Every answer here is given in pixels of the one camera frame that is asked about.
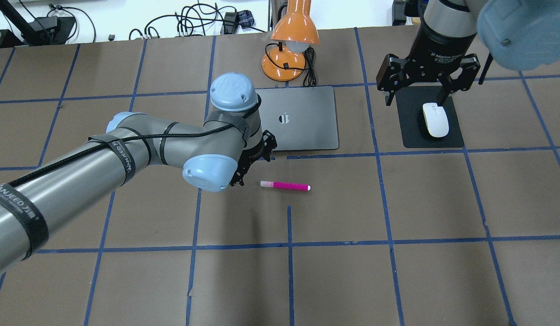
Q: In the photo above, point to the black power adapter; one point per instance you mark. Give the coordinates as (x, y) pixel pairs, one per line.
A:
(230, 23)

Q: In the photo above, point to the white computer mouse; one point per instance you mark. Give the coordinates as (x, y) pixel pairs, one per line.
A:
(436, 120)

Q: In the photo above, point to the orange desk lamp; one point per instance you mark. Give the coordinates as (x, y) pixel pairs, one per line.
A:
(290, 53)

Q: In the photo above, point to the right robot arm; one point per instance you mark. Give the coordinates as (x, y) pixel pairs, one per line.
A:
(519, 35)

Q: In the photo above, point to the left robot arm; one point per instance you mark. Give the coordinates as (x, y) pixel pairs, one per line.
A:
(213, 157)

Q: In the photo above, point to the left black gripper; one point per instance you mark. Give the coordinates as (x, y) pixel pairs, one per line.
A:
(244, 170)

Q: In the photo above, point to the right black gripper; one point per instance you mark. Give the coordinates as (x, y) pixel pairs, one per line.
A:
(443, 48)

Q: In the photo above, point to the silver laptop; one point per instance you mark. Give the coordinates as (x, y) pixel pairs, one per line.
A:
(300, 118)

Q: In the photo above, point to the pink marker pen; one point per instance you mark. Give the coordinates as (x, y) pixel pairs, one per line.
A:
(286, 186)

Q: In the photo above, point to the black mousepad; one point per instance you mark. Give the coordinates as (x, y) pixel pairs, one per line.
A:
(424, 123)

